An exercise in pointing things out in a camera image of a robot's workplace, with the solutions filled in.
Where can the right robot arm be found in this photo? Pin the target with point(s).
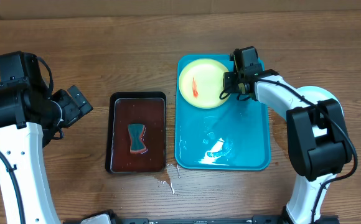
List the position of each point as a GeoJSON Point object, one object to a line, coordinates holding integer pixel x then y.
{"type": "Point", "coordinates": [319, 147]}

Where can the upper yellow-green plate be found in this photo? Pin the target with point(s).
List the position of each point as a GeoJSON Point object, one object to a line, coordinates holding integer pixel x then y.
{"type": "Point", "coordinates": [201, 82]}

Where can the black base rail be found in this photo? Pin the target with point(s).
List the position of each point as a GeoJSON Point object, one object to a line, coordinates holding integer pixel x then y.
{"type": "Point", "coordinates": [199, 220]}

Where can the black water tray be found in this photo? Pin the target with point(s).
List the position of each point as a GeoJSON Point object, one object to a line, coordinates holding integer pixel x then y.
{"type": "Point", "coordinates": [147, 108]}

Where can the light blue plate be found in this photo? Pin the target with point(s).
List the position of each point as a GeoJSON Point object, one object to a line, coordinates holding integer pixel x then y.
{"type": "Point", "coordinates": [315, 94]}

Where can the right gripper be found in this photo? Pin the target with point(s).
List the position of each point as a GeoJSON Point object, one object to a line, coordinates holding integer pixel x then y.
{"type": "Point", "coordinates": [231, 81]}

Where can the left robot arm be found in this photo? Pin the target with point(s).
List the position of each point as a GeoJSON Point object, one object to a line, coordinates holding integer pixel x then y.
{"type": "Point", "coordinates": [32, 114]}

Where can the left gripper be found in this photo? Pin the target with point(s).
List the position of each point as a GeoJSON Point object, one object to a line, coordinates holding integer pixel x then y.
{"type": "Point", "coordinates": [73, 112]}

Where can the teal plastic tray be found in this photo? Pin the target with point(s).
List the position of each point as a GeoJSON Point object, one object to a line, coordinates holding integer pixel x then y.
{"type": "Point", "coordinates": [233, 136]}

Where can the green dish sponge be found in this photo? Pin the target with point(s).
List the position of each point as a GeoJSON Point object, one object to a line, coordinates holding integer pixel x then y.
{"type": "Point", "coordinates": [136, 135]}

